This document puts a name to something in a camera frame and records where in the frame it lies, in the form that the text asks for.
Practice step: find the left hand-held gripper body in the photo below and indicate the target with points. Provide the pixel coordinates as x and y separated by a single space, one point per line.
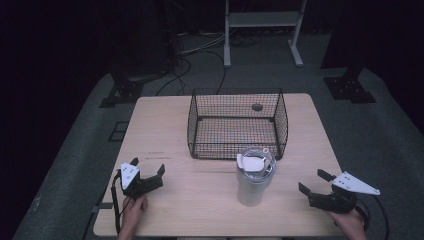
128 176

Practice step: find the black stand base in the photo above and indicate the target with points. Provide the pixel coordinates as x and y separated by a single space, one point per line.
123 91
348 88

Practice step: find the black floor hatch frame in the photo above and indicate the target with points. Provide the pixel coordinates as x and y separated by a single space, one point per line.
117 131

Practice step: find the black cabinet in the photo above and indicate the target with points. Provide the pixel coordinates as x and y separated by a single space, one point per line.
143 36

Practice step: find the silver tumbler with clear lid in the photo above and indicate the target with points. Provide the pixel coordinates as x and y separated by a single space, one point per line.
251 186

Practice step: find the grey table grommet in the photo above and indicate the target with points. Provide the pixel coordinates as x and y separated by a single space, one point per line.
257 107

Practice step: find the white metal desk frame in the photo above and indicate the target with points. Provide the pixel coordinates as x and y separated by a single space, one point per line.
263 19

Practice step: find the person's left hand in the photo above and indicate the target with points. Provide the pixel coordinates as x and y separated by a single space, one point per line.
133 210

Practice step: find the person's right hand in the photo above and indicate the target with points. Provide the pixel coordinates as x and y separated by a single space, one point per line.
351 225

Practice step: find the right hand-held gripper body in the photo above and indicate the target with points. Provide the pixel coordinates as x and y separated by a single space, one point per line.
336 201

